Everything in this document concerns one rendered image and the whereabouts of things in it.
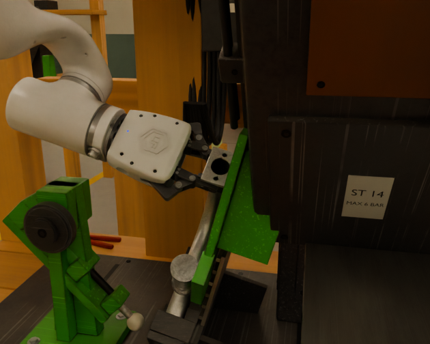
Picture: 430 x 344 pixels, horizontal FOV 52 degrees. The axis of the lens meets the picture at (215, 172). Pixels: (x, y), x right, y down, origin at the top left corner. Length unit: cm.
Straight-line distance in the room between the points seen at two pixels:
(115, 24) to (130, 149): 1124
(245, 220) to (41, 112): 33
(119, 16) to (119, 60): 106
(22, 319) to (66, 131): 38
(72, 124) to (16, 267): 52
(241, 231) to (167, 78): 45
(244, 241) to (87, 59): 36
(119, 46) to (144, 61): 1089
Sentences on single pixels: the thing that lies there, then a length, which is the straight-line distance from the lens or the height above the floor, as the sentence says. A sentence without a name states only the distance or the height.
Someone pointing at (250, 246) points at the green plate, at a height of 112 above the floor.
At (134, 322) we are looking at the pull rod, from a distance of 74.
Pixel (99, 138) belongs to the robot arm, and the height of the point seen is 124.
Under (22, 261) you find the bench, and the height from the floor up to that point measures 88.
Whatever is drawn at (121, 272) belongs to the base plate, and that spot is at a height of 90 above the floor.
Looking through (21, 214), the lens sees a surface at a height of 113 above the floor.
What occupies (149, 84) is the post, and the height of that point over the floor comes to 128.
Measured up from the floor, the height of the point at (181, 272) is 108.
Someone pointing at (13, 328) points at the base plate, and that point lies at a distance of 87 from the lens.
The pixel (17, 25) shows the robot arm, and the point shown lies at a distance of 60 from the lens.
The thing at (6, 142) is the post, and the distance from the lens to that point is 113.
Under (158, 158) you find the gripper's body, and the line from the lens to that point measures 63.
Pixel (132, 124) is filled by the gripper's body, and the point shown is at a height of 126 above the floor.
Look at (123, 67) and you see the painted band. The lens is 1182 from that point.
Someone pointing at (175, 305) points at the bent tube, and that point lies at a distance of 69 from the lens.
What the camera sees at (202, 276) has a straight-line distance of 57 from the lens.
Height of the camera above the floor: 139
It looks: 18 degrees down
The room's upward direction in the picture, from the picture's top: straight up
